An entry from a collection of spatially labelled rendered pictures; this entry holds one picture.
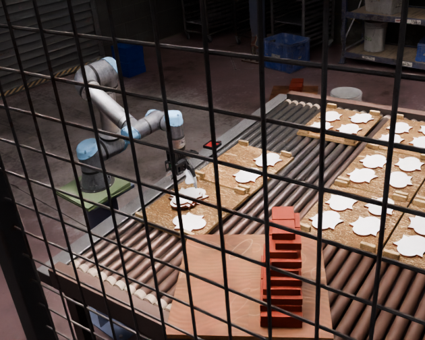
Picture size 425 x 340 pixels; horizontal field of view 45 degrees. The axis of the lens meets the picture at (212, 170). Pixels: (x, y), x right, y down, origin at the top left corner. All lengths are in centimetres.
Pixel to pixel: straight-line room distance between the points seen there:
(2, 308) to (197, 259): 193
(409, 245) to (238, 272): 69
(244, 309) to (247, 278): 14
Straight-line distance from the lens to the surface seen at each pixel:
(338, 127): 305
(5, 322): 348
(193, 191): 239
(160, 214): 234
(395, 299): 194
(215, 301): 172
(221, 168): 264
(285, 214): 160
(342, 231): 219
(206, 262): 187
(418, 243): 216
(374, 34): 699
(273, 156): 270
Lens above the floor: 223
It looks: 29 degrees down
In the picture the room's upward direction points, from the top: 5 degrees counter-clockwise
